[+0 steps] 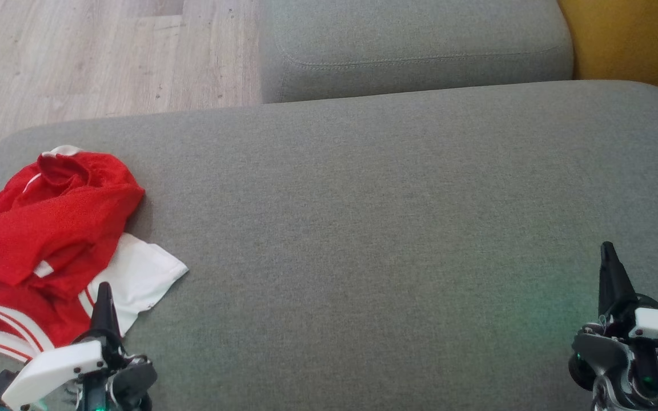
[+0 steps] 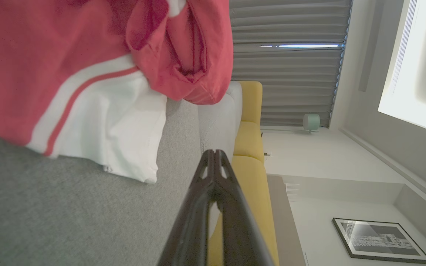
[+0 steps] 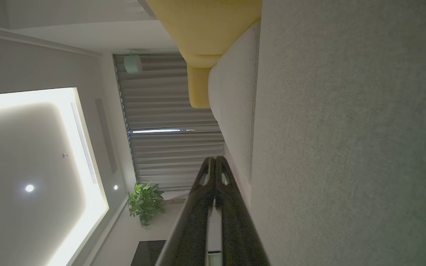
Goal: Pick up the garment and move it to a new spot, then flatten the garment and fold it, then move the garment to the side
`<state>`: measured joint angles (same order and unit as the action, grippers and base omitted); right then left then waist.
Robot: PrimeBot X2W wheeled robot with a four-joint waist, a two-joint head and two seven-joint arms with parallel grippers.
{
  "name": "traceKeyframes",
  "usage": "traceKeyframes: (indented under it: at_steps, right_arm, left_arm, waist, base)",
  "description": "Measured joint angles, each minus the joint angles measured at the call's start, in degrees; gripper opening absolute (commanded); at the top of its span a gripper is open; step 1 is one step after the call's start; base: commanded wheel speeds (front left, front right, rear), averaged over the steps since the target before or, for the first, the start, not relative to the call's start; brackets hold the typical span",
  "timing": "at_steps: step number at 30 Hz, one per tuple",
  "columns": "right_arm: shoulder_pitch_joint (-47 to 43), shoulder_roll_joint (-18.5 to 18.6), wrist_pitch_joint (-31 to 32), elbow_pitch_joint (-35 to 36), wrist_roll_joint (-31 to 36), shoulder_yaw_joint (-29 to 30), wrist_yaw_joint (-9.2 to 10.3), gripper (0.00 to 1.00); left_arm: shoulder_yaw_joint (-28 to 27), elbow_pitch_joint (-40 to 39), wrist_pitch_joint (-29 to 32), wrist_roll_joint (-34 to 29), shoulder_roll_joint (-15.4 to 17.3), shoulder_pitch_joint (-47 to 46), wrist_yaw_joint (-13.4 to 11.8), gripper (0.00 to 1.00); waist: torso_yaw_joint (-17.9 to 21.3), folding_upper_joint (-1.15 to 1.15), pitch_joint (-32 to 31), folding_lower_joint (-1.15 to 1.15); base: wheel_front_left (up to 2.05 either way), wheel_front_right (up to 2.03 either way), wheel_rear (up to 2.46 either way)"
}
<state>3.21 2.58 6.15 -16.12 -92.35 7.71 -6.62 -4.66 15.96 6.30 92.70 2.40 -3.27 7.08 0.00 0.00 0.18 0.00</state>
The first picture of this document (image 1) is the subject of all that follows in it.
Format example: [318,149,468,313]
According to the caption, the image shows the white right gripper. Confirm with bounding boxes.
[568,241,658,411]

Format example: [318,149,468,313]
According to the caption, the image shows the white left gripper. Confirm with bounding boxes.
[1,282,158,411]

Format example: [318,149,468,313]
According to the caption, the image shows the red numbered jersey white sleeves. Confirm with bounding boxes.
[0,197,188,364]

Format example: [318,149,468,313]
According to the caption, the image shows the plain red white-banded garment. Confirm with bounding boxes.
[0,146,146,300]

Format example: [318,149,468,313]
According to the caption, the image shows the yellow sofa back cushion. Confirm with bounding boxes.
[557,0,658,112]

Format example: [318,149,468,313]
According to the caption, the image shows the large grey sofa seat cushion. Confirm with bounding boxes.
[0,80,658,411]

